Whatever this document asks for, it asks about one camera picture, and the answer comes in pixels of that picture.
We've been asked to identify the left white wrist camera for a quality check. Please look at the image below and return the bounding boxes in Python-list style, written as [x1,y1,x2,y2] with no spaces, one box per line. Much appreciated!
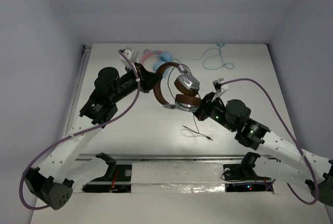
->
[118,47,139,71]

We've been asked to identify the purple cable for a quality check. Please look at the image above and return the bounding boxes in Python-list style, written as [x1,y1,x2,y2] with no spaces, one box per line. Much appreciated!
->
[19,49,143,210]
[221,78,319,205]

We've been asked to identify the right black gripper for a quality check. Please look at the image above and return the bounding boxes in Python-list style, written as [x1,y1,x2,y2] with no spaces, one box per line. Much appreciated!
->
[186,91,237,133]

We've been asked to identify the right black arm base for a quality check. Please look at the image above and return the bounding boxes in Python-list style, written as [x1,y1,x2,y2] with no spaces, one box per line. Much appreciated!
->
[221,152,275,193]

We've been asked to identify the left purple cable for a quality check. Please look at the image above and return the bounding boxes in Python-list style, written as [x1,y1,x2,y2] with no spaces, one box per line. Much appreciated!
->
[19,49,143,210]

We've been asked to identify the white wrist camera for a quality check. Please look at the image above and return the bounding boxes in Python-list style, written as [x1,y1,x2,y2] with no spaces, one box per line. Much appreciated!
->
[118,47,139,71]
[211,78,228,102]

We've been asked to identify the aluminium mounting rail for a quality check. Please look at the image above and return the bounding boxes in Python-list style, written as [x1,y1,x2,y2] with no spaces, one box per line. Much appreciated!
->
[75,153,280,162]

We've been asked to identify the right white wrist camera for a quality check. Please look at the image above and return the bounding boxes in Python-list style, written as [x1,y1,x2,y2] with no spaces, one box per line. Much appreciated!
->
[211,78,228,102]

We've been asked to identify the black headphone cable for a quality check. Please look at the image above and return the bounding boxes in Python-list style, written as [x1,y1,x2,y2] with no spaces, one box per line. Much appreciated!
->
[166,64,213,141]

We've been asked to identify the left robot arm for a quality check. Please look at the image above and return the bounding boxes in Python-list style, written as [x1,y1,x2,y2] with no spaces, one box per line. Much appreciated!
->
[20,63,162,210]

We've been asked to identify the left side table rail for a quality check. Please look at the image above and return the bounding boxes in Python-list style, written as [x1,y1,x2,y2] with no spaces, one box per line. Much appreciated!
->
[62,44,93,137]

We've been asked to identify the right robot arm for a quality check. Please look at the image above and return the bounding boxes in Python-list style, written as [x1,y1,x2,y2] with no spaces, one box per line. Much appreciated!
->
[194,93,332,206]

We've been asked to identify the brown silver headphones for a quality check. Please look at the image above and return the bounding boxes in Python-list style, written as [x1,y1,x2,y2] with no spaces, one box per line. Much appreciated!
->
[153,62,201,113]

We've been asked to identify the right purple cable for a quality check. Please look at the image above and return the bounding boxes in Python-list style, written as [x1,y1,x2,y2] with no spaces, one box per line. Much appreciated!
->
[221,78,319,205]

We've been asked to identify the light blue headphone cable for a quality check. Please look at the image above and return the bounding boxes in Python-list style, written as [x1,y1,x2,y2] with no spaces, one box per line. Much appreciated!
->
[173,43,235,70]

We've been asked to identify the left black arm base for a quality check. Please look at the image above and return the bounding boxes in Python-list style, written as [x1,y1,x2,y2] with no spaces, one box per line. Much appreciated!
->
[82,153,132,193]

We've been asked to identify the pink blue cat headphones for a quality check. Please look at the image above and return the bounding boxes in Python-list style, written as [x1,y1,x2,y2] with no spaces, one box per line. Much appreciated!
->
[140,49,173,72]

